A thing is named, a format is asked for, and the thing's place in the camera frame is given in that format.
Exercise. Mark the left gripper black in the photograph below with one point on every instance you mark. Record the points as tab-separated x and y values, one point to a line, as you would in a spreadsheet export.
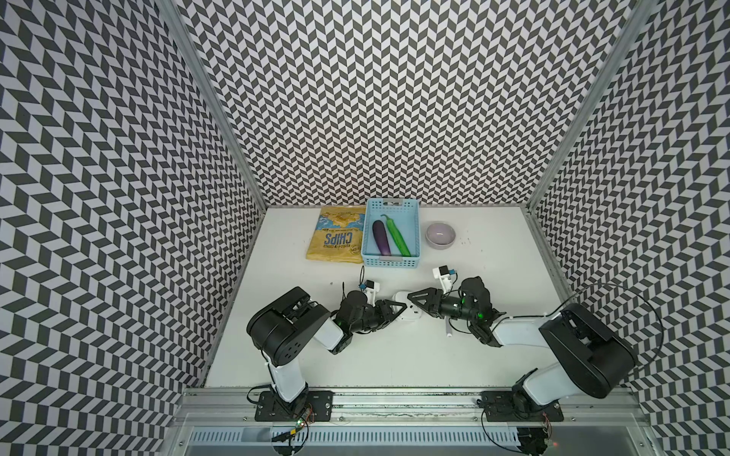
385	307

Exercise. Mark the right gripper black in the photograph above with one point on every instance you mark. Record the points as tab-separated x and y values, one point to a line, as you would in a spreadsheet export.
432	302

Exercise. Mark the white square alarm clock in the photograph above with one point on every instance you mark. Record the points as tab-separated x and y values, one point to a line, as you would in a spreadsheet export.
411	312

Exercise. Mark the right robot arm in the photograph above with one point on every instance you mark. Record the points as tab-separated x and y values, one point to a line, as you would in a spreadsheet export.
590	357

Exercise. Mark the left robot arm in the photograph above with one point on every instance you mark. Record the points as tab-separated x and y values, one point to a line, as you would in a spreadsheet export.
282	329

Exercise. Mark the green toy cucumber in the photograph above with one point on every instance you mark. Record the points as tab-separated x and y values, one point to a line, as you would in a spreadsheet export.
397	237

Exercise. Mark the lilac bowl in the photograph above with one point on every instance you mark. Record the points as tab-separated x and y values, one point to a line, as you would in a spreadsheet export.
440	235

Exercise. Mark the purple toy eggplant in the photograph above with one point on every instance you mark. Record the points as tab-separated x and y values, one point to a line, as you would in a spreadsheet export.
381	238

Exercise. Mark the light blue plastic basket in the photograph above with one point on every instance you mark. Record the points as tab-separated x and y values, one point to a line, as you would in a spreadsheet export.
405	213

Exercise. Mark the yellow chips bag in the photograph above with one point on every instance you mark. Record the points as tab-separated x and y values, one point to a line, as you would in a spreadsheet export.
338	235

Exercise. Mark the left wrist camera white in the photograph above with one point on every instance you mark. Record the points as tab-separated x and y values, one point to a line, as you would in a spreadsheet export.
370	288

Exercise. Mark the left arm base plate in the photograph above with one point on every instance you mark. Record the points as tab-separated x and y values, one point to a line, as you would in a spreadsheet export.
316	405

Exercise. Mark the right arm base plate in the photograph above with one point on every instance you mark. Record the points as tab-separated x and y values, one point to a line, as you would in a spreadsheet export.
496	407

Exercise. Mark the aluminium front rail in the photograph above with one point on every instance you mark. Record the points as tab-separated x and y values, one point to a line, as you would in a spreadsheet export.
404	406

